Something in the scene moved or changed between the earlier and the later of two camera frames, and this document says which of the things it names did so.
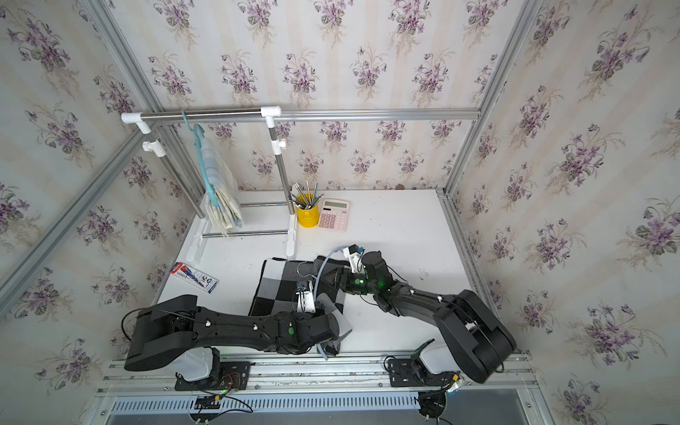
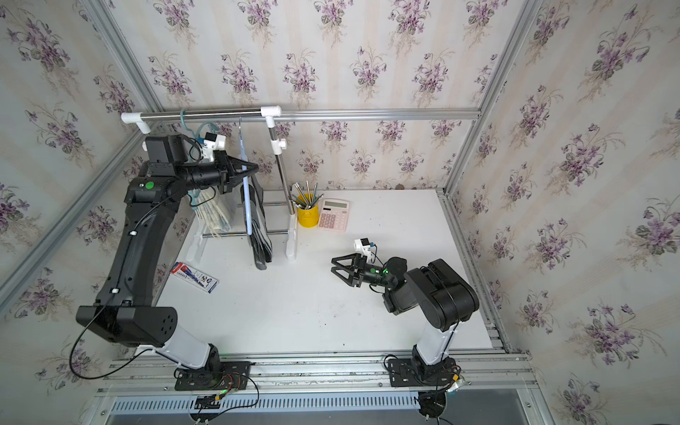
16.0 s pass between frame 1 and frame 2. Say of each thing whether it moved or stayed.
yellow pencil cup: stayed
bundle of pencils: stayed
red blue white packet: stayed
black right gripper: moved
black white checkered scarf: moved
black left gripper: moved
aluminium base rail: stayed
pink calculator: stayed
